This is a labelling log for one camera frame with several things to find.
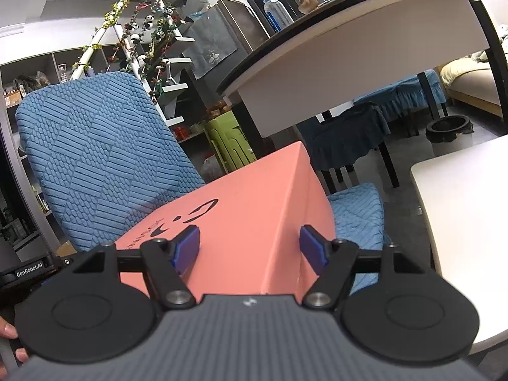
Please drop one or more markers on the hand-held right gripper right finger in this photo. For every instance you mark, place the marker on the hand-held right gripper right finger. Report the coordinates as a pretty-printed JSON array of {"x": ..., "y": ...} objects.
[{"x": 313, "y": 248}]

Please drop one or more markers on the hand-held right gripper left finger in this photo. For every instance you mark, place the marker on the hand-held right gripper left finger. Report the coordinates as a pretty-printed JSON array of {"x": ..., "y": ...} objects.
[{"x": 185, "y": 248}]

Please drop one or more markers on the orange box lid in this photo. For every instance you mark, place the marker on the orange box lid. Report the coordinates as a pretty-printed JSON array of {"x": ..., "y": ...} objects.
[{"x": 238, "y": 226}]

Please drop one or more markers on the person's left hand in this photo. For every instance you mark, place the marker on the person's left hand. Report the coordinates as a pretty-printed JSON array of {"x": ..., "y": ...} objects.
[{"x": 8, "y": 331}]

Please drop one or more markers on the green plastic stools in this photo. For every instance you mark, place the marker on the green plastic stools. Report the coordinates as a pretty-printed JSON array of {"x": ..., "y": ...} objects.
[{"x": 230, "y": 143}]

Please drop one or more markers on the dark-covered chair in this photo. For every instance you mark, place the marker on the dark-covered chair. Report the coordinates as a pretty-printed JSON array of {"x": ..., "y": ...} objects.
[{"x": 345, "y": 135}]

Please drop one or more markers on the blue knitted-cover chair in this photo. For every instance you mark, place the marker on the blue knitted-cover chair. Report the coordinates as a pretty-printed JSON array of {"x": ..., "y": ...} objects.
[{"x": 99, "y": 147}]

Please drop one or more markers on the blue-skirted chair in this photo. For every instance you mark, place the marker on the blue-skirted chair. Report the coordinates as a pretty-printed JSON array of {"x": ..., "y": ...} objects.
[{"x": 401, "y": 95}]

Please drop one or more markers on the black trash bin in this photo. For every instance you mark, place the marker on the black trash bin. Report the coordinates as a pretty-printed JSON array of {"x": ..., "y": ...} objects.
[{"x": 450, "y": 129}]

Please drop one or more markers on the white staircase with garland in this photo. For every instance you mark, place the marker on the white staircase with garland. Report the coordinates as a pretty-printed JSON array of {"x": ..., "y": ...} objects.
[{"x": 158, "y": 47}]

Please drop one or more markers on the black-topped white table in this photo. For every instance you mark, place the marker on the black-topped white table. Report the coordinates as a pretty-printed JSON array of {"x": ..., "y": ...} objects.
[{"x": 357, "y": 47}]

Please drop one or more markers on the grey embroidered cloth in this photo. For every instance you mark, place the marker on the grey embroidered cloth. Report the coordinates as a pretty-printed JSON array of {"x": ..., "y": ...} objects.
[{"x": 210, "y": 43}]

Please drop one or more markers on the beige sofa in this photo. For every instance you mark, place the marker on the beige sofa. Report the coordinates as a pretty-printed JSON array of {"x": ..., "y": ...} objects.
[{"x": 476, "y": 83}]

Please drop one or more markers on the brown refrigerator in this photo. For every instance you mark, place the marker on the brown refrigerator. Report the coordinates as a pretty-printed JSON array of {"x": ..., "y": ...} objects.
[{"x": 244, "y": 24}]

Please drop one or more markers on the clear plastic water bottle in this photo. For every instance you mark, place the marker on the clear plastic water bottle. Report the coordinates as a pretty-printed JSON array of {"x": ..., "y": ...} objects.
[{"x": 278, "y": 12}]

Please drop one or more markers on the small brown figurine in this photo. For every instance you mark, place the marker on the small brown figurine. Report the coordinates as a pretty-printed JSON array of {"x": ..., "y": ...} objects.
[{"x": 307, "y": 4}]

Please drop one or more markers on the wall shelf with clutter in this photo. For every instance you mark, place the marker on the wall shelf with clutter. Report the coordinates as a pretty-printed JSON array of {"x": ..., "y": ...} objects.
[{"x": 20, "y": 95}]

